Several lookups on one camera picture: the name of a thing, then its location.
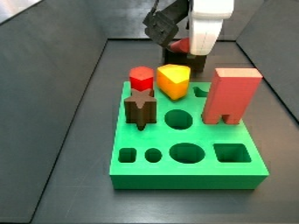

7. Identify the red hexagonal prism block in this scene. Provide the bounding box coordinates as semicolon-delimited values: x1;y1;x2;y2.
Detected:
129;66;155;91

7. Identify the salmon oval cylinder peg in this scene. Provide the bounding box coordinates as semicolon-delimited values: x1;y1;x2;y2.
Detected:
171;38;189;53

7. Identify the black curved fixture cradle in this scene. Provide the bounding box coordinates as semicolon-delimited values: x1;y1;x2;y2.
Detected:
163;48;207;73

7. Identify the salmon arch block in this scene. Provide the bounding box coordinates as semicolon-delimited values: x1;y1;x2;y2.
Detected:
201;68;263;124

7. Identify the green shape sorter base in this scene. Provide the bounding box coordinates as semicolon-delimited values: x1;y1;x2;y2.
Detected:
109;82;268;189

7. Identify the yellow rounded pentagon block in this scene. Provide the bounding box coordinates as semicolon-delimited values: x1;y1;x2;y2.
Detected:
156;64;191;100

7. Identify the brown star prism block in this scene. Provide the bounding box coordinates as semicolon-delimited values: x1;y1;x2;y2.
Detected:
124;88;156;130

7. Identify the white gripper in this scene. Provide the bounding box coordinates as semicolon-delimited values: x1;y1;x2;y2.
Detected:
189;0;235;55

